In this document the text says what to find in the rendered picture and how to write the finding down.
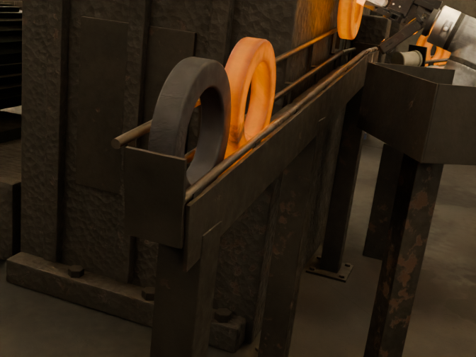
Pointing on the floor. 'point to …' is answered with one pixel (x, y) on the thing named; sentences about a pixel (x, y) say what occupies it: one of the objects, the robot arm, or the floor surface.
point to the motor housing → (382, 202)
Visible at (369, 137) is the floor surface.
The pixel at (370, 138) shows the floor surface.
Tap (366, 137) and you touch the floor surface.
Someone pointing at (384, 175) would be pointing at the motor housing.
